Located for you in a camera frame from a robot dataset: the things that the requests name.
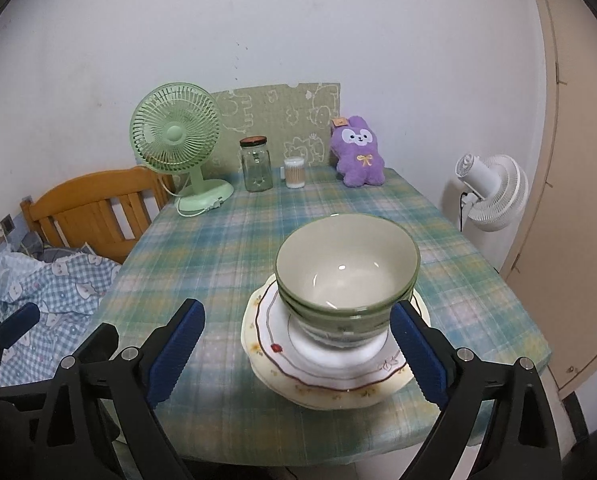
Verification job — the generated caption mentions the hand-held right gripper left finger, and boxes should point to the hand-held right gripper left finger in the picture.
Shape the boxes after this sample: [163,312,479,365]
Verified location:
[33,298,206,480]

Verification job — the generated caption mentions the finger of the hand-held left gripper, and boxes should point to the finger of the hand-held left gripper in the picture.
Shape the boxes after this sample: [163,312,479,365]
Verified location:
[0,322,120,402]
[0,303,41,387]

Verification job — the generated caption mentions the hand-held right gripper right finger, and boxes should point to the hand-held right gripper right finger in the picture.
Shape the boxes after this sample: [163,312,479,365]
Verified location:
[389,300,562,480]

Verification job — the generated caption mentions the white plate with red rim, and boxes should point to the white plate with red rim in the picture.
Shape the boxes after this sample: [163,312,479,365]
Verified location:
[252,280,429,392]

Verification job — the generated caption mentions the round cream yellow-flower plate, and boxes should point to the round cream yellow-flower plate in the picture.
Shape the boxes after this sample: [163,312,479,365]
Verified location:
[241,280,432,411]

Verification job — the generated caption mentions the blue checkered printed blanket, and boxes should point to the blue checkered printed blanket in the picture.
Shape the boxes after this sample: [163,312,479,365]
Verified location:
[0,247,122,386]

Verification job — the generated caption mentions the grey plaid cloth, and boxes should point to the grey plaid cloth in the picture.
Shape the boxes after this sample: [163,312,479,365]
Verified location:
[21,237,87,262]

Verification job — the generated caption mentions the green plaid tablecloth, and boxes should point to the green plaid tablecloth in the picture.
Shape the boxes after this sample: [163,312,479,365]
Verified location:
[86,167,552,461]

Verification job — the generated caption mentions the wooden bed headboard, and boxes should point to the wooden bed headboard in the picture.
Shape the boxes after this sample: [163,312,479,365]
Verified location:
[21,166,176,266]

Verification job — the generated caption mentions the white standing fan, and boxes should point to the white standing fan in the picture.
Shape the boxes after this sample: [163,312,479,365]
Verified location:
[455,154,528,233]

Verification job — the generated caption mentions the purple plush rabbit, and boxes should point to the purple plush rabbit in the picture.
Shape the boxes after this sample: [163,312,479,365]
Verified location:
[329,115,385,188]

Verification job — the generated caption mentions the glass jar with dark lid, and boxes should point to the glass jar with dark lid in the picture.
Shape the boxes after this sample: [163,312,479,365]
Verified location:
[239,136,273,193]

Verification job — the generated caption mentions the cotton swab container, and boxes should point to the cotton swab container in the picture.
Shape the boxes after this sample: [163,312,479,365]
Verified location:
[283,157,307,190]

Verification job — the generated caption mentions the green desk fan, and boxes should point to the green desk fan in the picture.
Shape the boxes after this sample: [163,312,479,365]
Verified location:
[130,83,235,217]

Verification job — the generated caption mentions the beige door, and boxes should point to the beige door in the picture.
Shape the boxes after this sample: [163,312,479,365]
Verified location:
[499,0,597,396]

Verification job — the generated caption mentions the green printed board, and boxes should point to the green printed board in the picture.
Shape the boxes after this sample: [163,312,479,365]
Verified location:
[208,81,341,171]

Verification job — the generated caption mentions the green fan power cord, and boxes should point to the green fan power cord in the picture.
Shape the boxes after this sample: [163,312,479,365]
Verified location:
[161,175,225,214]

